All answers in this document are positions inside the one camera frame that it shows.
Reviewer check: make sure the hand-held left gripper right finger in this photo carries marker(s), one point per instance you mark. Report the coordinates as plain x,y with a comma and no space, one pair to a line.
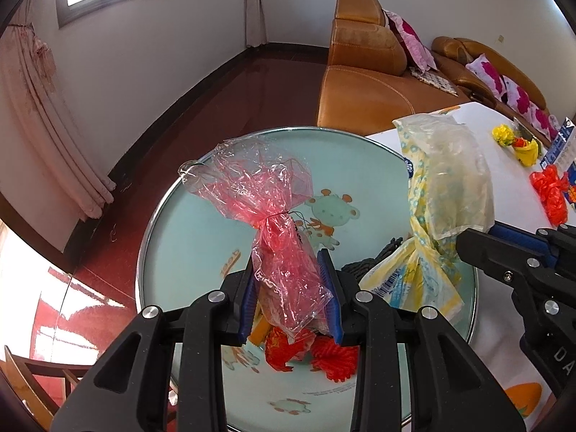
331,299

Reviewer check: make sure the checkered mat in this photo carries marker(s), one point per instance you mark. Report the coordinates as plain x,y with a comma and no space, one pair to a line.
434,81

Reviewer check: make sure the orange blue snack wrapper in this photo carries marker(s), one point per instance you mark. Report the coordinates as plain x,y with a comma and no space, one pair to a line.
571,195

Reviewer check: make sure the yellow paper wrapper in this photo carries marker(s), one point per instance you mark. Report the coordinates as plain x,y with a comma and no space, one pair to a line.
526,155

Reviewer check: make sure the wide pink curtain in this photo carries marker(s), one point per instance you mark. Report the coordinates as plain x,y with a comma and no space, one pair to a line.
49,121

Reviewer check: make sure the yellow patterned plastic bag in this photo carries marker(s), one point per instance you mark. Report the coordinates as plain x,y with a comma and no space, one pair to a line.
432,198

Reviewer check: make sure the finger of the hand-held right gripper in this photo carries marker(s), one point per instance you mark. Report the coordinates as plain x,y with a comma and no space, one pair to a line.
517,239
495,256

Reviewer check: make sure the pink plastic bag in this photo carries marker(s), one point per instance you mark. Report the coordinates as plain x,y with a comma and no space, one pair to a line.
279,252

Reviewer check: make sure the orange leather sofa section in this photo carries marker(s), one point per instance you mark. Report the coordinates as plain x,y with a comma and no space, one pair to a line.
454,65
360,99

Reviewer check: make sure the round glass side table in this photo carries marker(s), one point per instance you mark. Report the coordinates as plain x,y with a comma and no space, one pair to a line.
193,220

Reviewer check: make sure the tall blue white carton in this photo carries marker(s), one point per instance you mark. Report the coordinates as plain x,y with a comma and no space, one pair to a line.
560,144

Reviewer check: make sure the narrow beige curtain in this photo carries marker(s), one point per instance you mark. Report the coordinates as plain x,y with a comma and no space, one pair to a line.
256,4

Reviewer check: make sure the wooden chair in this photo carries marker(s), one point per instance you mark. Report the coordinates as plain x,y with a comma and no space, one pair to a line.
31,387

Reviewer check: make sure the red plastic bag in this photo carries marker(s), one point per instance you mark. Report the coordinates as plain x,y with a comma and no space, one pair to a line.
551,195

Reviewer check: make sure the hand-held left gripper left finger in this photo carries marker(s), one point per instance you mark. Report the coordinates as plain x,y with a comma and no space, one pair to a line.
246,310

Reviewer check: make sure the pink floral pillow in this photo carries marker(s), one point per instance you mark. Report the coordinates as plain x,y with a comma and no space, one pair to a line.
546,119
488,74
522,96
411,38

